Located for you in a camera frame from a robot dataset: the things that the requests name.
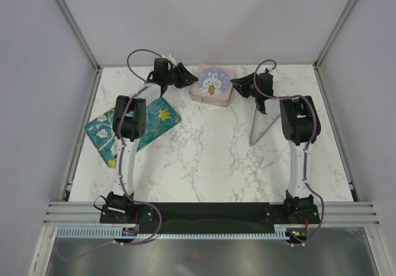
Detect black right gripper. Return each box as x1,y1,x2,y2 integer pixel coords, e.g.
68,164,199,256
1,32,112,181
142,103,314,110
230,73,259,100

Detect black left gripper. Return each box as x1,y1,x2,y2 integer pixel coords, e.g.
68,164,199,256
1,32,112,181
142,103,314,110
165,64,199,91

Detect square tin lid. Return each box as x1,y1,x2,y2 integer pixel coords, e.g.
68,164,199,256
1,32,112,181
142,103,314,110
191,64,236,95

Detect metal tongs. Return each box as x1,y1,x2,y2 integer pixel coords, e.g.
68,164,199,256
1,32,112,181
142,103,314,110
249,110,280,147

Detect pink chocolate tin box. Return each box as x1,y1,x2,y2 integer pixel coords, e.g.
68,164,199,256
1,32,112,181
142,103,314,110
191,93,231,108

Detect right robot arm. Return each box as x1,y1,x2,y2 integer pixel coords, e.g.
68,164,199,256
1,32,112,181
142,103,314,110
231,72,321,223

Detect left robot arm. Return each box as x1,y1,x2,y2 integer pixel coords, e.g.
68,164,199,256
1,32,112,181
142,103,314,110
106,57,199,223

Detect teal floral tray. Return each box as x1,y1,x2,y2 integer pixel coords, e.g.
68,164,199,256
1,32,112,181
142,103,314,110
85,98,181,168

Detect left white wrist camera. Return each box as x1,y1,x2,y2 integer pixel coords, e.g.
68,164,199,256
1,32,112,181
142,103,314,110
161,53,178,67

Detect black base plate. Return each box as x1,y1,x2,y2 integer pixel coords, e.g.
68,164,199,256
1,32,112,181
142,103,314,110
100,202,319,234

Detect slotted cable duct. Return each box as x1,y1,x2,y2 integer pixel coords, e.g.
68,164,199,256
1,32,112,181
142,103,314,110
56,226,307,240

